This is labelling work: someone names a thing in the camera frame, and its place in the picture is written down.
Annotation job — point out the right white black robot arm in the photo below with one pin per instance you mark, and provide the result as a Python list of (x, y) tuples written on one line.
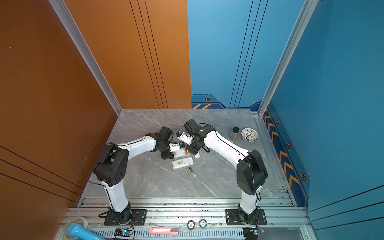
[(251, 172)]

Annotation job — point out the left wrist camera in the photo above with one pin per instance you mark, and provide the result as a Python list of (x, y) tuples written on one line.
[(176, 146)]

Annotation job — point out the white mesh basket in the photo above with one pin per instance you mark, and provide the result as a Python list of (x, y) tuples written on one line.
[(249, 135)]

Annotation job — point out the green circuit board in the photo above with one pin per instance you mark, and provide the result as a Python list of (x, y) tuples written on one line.
[(123, 233)]

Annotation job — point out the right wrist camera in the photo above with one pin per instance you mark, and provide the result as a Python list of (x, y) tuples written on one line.
[(184, 137)]

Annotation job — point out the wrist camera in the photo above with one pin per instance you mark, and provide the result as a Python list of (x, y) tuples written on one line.
[(176, 146), (184, 137)]

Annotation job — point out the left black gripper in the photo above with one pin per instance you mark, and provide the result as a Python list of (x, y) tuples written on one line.
[(168, 156)]

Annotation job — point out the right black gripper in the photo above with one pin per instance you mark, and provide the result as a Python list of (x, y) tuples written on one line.
[(193, 151)]

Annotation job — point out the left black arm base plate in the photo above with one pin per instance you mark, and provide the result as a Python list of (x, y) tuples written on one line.
[(135, 217)]

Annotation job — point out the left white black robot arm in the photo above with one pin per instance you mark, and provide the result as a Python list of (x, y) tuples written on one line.
[(111, 168)]

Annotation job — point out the white tape roll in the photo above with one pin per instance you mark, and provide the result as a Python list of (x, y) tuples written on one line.
[(82, 221)]

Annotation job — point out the small circuit board right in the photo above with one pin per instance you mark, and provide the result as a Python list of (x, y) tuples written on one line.
[(257, 231)]

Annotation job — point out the black round badge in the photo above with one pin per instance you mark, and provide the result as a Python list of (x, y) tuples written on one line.
[(191, 225)]

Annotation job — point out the blue round badge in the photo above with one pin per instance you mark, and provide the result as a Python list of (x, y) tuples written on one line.
[(203, 223)]

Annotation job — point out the blue cylinder handle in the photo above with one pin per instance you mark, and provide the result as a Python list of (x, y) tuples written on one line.
[(77, 231)]

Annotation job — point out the white remote control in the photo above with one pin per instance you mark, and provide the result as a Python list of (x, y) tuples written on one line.
[(182, 163), (181, 153)]

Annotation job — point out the glass jar black lid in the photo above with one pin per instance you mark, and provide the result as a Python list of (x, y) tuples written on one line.
[(234, 133)]

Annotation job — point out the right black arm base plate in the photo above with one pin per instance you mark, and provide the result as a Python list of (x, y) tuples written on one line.
[(232, 216)]

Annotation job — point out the pink utility knife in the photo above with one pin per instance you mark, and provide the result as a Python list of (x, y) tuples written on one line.
[(171, 231)]

